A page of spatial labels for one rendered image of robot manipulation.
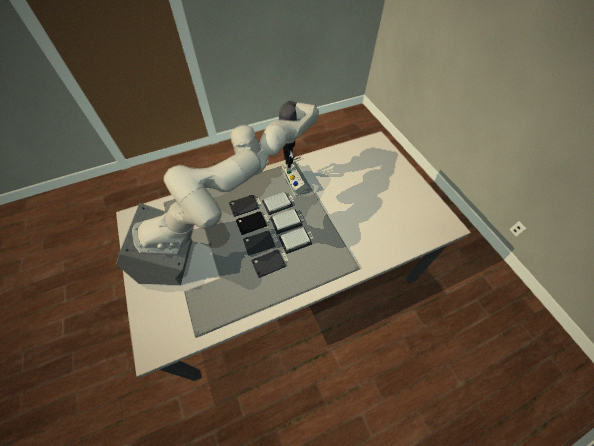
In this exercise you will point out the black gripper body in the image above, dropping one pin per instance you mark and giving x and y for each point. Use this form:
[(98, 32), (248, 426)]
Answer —
[(289, 147)]

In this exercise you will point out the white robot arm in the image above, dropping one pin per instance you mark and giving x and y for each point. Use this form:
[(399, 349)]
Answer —
[(195, 205)]

